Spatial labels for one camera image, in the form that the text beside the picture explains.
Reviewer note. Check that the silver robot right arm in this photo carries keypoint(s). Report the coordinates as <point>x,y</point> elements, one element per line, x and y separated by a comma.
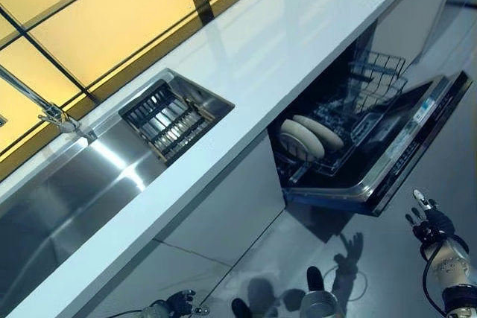
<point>451,266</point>

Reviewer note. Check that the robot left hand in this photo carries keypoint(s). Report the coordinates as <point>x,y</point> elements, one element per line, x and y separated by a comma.
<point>182,301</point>

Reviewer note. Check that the dark dishwasher plate rack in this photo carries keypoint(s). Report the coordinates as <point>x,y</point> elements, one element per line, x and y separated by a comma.
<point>335,161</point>

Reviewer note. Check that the chrome gooseneck kitchen faucet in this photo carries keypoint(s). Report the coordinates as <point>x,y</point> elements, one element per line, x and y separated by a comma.
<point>44,109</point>

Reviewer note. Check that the black dish drying rack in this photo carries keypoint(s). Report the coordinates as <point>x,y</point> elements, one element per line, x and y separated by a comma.
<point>167,124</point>

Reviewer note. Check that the white round plate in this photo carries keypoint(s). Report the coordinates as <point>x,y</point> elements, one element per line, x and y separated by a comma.
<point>303,139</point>
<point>328,133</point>

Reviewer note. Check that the black built-in dishwasher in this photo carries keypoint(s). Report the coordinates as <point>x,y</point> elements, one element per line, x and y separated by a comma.
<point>410,139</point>

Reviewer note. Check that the stainless steel sink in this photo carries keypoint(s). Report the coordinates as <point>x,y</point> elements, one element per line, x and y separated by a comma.
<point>74,191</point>

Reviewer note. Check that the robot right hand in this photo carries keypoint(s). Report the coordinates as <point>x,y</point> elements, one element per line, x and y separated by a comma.
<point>438,225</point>

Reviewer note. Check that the white base cabinet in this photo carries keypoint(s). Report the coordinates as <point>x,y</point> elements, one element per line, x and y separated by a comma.
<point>205,221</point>

